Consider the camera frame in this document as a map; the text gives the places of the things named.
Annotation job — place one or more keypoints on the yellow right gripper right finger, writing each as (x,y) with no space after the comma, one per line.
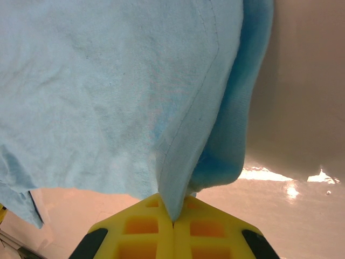
(207,242)

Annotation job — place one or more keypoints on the light blue printed t-shirt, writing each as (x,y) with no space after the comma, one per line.
(107,94)

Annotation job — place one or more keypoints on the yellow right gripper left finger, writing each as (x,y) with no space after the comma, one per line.
(140,242)

